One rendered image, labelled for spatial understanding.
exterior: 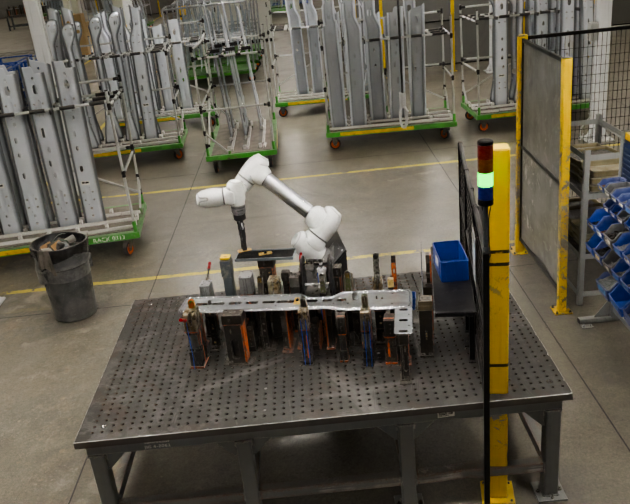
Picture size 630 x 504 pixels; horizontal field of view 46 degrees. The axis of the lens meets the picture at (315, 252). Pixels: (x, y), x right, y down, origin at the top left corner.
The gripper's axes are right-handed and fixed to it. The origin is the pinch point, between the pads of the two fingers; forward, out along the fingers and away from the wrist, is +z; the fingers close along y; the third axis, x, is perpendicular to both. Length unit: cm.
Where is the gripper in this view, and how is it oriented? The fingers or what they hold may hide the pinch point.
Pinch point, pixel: (243, 244)
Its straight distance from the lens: 458.4
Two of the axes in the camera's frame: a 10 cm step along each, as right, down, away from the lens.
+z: 1.0, 9.2, 3.9
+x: 9.5, -2.0, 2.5
